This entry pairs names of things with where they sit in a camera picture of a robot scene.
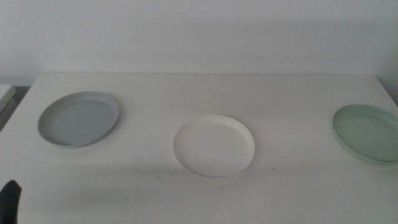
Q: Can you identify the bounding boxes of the white shallow bowl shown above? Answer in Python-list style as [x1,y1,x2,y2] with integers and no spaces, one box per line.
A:
[172,114,256,180]

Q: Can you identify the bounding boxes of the grey shallow bowl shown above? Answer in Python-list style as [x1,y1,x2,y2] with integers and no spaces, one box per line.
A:
[37,91,120,148]

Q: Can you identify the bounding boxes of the pale green shallow bowl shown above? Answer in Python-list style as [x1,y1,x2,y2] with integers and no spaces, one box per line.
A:
[331,103,398,165]

